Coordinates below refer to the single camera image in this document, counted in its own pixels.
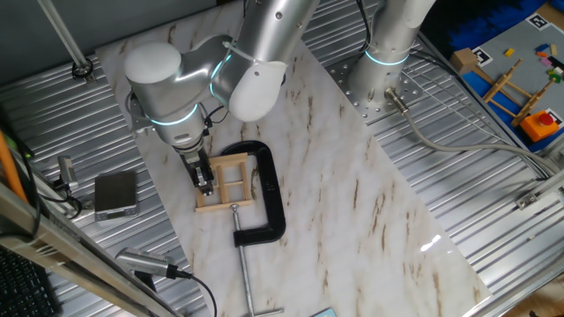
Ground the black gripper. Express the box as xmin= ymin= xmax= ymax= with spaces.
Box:
xmin=179 ymin=148 xmax=216 ymax=197

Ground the small wooden window model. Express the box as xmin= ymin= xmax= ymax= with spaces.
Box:
xmin=188 ymin=151 xmax=256 ymax=214

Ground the black C-clamp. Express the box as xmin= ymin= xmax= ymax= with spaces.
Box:
xmin=219 ymin=139 xmax=287 ymax=317

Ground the silver digital scale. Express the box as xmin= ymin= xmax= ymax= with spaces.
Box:
xmin=93 ymin=170 xmax=140 ymax=223

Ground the white marble pattern board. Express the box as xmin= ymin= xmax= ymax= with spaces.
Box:
xmin=94 ymin=0 xmax=493 ymax=317

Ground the orange pole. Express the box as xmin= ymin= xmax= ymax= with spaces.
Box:
xmin=0 ymin=129 xmax=28 ymax=203

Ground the metal stand rod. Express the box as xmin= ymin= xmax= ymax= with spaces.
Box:
xmin=36 ymin=0 xmax=96 ymax=85

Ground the black keyboard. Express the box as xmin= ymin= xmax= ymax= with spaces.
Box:
xmin=0 ymin=246 xmax=61 ymax=317

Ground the wooden cube block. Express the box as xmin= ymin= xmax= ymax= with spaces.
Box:
xmin=449 ymin=47 xmax=479 ymax=76

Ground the black white fiducial marker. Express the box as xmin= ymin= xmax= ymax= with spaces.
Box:
xmin=471 ymin=46 xmax=494 ymax=68
xmin=545 ymin=107 xmax=564 ymax=129
xmin=526 ymin=12 xmax=553 ymax=32

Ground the wooden stick rack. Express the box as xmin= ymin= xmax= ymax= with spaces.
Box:
xmin=482 ymin=58 xmax=557 ymax=129

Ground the blue foam mat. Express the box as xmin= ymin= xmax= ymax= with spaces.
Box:
xmin=448 ymin=0 xmax=547 ymax=52

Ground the orange box red button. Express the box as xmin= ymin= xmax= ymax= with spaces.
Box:
xmin=519 ymin=110 xmax=560 ymax=143

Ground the grey brick baseplate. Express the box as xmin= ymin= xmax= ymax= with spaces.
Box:
xmin=473 ymin=12 xmax=564 ymax=129

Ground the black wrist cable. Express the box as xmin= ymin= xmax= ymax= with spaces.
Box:
xmin=200 ymin=103 xmax=231 ymax=131

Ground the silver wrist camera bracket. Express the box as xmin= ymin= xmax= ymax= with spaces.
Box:
xmin=126 ymin=90 xmax=155 ymax=134

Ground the silver ridged camera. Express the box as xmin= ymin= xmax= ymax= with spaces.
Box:
xmin=115 ymin=247 xmax=180 ymax=279

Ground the black camera cable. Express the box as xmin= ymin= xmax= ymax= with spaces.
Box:
xmin=174 ymin=269 xmax=219 ymax=317

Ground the small silver camera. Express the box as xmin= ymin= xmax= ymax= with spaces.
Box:
xmin=56 ymin=155 xmax=80 ymax=187

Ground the black cable connector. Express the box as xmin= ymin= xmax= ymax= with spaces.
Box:
xmin=51 ymin=178 xmax=84 ymax=220

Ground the aluminium frame bar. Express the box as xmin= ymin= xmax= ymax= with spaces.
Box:
xmin=0 ymin=180 xmax=182 ymax=317

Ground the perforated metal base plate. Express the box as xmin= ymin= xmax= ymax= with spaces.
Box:
xmin=328 ymin=52 xmax=424 ymax=122

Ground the black base cable bundle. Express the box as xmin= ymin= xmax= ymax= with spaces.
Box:
xmin=357 ymin=0 xmax=374 ymax=50

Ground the thick grey cable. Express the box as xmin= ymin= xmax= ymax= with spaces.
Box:
xmin=383 ymin=86 xmax=564 ymax=177

